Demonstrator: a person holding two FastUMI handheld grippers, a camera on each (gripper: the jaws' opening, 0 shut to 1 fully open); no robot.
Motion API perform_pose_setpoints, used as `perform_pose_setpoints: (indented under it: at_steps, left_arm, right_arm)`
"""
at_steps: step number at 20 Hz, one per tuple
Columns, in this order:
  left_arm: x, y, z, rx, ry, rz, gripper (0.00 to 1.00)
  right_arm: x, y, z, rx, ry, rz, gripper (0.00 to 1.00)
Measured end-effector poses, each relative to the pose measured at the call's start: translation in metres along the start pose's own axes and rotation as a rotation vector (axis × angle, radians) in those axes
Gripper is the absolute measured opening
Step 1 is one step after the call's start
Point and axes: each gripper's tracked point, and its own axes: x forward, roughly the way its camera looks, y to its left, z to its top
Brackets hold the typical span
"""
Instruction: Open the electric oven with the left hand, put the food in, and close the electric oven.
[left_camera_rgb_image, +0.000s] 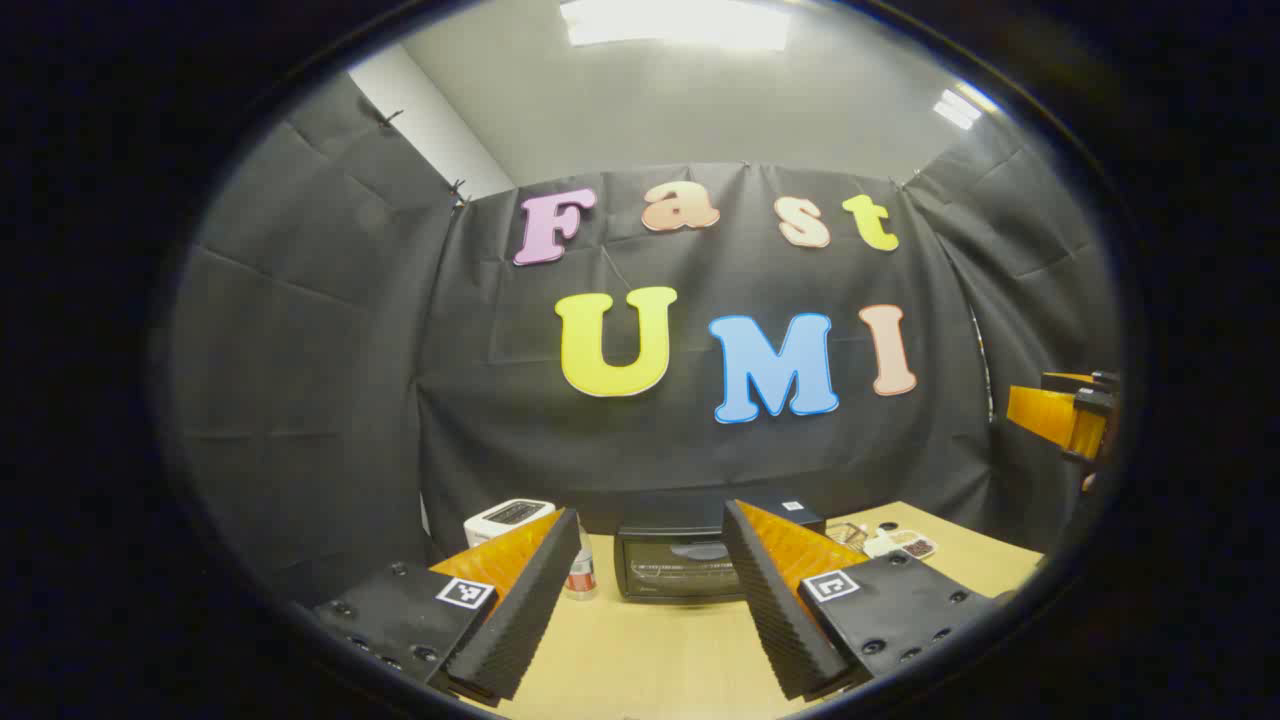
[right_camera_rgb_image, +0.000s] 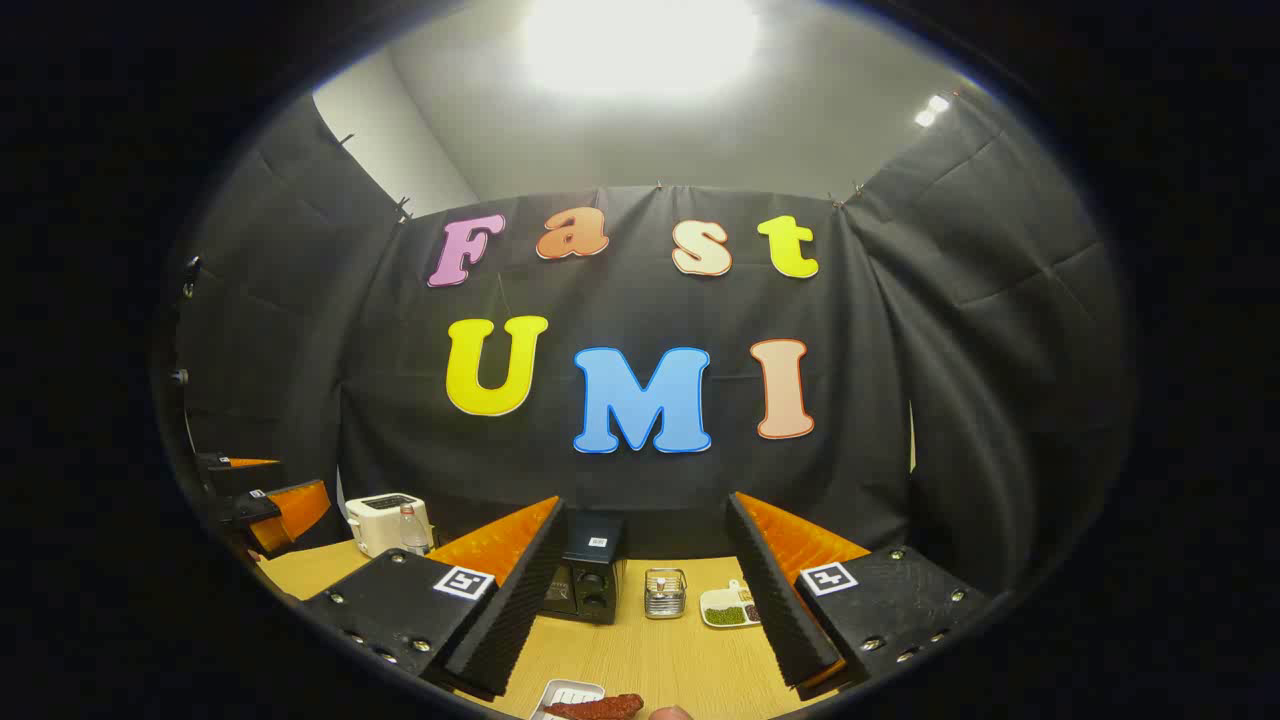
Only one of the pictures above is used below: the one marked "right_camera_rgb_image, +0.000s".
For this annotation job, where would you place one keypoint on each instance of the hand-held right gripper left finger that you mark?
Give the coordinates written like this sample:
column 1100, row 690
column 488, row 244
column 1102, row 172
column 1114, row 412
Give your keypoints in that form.
column 515, row 610

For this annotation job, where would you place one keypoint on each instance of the large ceiling light panel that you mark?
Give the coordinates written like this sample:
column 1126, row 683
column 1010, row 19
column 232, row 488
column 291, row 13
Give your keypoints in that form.
column 640, row 40

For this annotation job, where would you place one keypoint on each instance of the black backdrop cloth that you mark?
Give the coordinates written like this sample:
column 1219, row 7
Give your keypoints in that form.
column 620, row 300

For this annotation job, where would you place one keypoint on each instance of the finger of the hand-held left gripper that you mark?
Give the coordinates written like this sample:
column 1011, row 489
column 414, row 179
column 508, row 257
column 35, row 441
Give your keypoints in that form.
column 250, row 508
column 225, row 475

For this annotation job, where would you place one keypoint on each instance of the white plate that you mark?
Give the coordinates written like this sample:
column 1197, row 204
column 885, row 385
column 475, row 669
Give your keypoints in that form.
column 565, row 692

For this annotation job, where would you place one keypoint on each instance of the white divided dish with beans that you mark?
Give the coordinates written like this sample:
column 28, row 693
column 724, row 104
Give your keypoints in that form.
column 725, row 610

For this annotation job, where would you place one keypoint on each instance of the black electric oven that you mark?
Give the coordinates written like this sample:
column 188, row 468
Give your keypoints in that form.
column 590, row 580

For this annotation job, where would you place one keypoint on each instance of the red-brown roast meat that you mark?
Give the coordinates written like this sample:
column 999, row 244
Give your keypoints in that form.
column 600, row 708

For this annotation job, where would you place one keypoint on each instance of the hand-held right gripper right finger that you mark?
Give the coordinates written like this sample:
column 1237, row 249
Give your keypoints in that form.
column 775, row 600

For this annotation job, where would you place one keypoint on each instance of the white toaster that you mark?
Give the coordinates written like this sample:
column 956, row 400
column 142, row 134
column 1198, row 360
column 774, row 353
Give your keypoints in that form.
column 375, row 520

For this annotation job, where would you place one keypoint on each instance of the small ceiling light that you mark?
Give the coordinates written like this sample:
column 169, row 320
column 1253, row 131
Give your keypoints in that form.
column 932, row 108

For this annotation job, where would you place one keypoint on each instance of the clear plastic bottle red label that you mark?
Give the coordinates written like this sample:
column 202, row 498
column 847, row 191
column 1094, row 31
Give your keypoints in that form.
column 413, row 535

